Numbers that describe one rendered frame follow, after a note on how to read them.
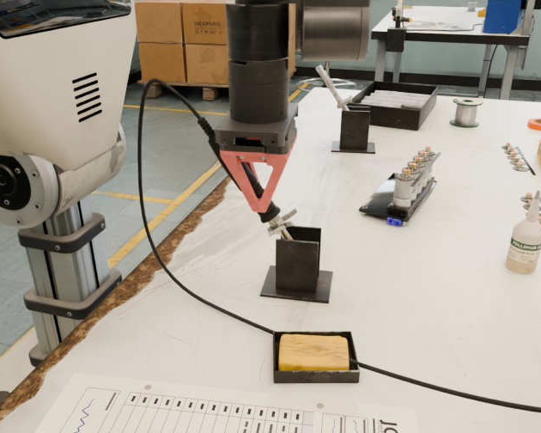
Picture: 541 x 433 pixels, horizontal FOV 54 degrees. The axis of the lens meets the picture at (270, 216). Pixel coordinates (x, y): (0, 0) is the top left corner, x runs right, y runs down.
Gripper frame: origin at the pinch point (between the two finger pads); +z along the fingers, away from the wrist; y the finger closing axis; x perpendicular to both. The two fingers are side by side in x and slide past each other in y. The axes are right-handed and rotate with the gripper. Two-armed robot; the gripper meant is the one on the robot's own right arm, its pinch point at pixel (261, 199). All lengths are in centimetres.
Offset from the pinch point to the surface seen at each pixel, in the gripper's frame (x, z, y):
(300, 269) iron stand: -4.6, 7.0, -1.9
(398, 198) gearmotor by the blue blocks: -15.5, 7.0, 18.4
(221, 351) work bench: 1.6, 10.1, -12.5
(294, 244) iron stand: -3.9, 4.0, -1.8
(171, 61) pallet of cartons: 146, 56, 366
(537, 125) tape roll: -46, 10, 67
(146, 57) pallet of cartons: 167, 53, 367
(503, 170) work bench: -34, 11, 41
